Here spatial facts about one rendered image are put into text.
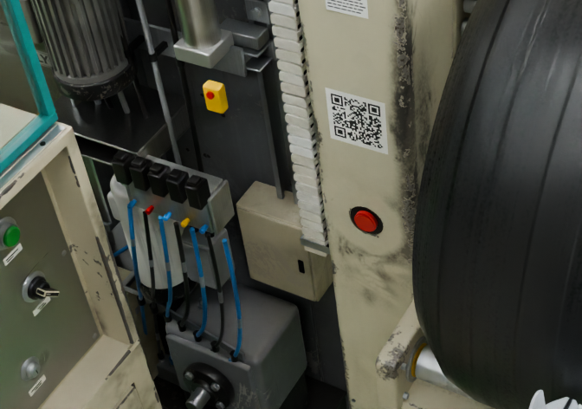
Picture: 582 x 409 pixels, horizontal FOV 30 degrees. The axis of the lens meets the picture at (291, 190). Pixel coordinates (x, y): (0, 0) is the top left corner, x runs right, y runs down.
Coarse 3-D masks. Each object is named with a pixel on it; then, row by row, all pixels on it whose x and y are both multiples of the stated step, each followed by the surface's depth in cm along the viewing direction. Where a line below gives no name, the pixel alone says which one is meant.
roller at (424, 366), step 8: (424, 344) 137; (424, 352) 135; (432, 352) 135; (416, 360) 136; (424, 360) 135; (432, 360) 134; (416, 368) 135; (424, 368) 135; (432, 368) 134; (440, 368) 134; (416, 376) 136; (424, 376) 135; (432, 376) 134; (440, 376) 134; (440, 384) 134; (448, 384) 134; (456, 392) 134
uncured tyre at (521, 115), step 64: (512, 0) 96; (576, 0) 93; (512, 64) 94; (576, 64) 91; (448, 128) 98; (512, 128) 93; (576, 128) 91; (448, 192) 97; (512, 192) 93; (576, 192) 91; (448, 256) 99; (512, 256) 95; (576, 256) 92; (448, 320) 102; (512, 320) 98; (576, 320) 94; (512, 384) 104; (576, 384) 98
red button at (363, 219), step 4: (360, 212) 133; (364, 212) 133; (368, 212) 133; (356, 216) 134; (360, 216) 133; (364, 216) 133; (368, 216) 132; (372, 216) 133; (356, 220) 134; (360, 220) 134; (364, 220) 133; (368, 220) 133; (372, 220) 133; (376, 220) 133; (360, 224) 134; (364, 224) 134; (368, 224) 133; (372, 224) 133; (376, 224) 133; (360, 228) 134; (364, 228) 134; (368, 228) 134; (372, 228) 133
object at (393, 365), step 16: (400, 320) 136; (416, 320) 136; (400, 336) 134; (416, 336) 135; (384, 352) 133; (400, 352) 132; (416, 352) 135; (384, 368) 132; (400, 368) 133; (384, 384) 134; (400, 384) 135; (384, 400) 137; (400, 400) 137
